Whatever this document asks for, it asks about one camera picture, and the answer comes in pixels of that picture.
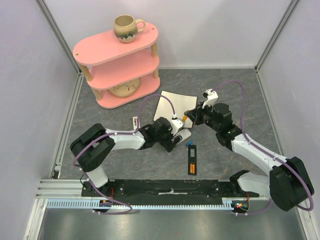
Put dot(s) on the black remote control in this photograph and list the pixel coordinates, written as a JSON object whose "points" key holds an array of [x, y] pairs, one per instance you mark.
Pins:
{"points": [[192, 158]]}

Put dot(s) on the slim white remote control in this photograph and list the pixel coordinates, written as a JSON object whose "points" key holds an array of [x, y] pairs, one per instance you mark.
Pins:
{"points": [[135, 122]]}

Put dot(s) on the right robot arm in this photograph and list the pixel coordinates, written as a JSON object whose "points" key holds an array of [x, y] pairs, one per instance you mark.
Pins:
{"points": [[286, 181]]}

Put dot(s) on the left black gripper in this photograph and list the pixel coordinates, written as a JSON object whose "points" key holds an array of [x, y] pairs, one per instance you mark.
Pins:
{"points": [[168, 145]]}

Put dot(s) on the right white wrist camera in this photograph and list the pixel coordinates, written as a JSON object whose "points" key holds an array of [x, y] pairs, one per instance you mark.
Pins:
{"points": [[211, 96]]}

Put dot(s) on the beige ceramic mug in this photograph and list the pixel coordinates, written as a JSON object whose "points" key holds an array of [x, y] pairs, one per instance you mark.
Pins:
{"points": [[126, 28]]}

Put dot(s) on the orange handled screwdriver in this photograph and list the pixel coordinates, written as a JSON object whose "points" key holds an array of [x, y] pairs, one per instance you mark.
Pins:
{"points": [[184, 118]]}

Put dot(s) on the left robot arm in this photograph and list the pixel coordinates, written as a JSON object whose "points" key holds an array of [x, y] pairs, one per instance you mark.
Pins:
{"points": [[94, 145]]}

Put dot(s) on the wide white remote control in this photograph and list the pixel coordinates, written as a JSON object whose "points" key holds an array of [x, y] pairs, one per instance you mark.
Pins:
{"points": [[181, 136]]}

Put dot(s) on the pink three-tier shelf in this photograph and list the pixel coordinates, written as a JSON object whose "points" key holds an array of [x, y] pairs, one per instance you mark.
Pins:
{"points": [[106, 63]]}

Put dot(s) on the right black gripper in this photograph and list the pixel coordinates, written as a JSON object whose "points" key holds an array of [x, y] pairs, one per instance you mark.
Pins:
{"points": [[195, 116]]}

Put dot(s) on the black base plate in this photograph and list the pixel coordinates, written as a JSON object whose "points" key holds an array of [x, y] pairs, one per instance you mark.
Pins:
{"points": [[151, 187]]}

